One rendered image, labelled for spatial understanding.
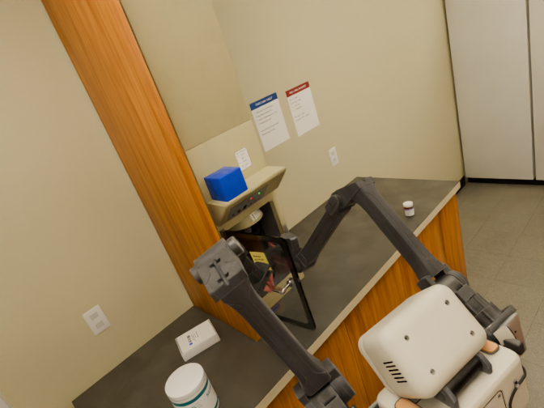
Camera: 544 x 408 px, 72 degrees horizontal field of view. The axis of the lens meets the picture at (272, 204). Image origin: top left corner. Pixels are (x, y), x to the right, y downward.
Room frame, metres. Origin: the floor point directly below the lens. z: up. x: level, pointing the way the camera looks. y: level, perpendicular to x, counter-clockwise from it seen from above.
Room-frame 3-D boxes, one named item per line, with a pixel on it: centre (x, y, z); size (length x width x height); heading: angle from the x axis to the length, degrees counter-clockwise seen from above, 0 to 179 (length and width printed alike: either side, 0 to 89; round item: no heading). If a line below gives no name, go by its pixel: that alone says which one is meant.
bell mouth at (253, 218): (1.47, 0.14, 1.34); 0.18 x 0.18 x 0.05
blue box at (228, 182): (1.28, 0.13, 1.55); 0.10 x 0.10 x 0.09; 37
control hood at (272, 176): (1.33, 0.06, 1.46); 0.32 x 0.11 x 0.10; 127
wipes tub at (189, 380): (0.94, 0.45, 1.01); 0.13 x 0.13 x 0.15
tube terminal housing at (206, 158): (1.48, 0.17, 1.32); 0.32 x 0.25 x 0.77; 127
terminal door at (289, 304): (1.16, 0.10, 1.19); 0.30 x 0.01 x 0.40; 43
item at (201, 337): (1.27, 0.48, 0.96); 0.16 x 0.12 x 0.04; 110
